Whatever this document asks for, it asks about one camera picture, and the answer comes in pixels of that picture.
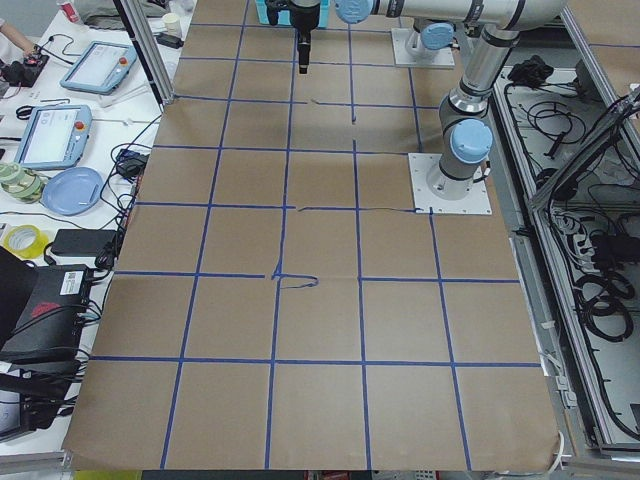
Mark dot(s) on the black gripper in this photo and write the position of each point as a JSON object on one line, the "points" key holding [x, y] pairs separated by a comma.
{"points": [[303, 19]]}

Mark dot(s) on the white paper cup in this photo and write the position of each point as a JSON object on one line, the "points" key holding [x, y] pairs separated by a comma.
{"points": [[172, 24]]}

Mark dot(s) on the upper teach pendant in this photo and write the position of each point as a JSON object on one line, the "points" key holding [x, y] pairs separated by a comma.
{"points": [[101, 68]]}

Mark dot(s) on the teach pendant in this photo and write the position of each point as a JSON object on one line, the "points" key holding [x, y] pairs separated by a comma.
{"points": [[101, 68], [55, 137]]}

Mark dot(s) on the lower teach pendant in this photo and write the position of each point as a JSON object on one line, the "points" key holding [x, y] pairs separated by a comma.
{"points": [[55, 137]]}

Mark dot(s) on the brown paper table cover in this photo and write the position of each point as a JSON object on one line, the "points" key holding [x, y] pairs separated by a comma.
{"points": [[280, 304]]}

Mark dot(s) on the blue plastic plate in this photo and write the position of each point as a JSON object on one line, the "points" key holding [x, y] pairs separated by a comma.
{"points": [[73, 191]]}

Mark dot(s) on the black power adapter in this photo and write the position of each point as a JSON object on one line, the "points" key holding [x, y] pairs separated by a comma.
{"points": [[81, 242]]}

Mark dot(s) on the green tape rolls stack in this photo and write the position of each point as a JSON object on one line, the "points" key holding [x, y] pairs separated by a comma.
{"points": [[22, 184]]}

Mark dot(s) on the yellow tape roll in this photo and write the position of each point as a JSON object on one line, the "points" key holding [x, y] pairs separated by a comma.
{"points": [[25, 241]]}

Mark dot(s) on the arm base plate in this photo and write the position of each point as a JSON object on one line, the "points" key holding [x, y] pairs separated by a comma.
{"points": [[409, 51], [434, 193]]}

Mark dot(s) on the aluminium frame post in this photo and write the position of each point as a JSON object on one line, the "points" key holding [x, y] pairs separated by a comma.
{"points": [[142, 38]]}

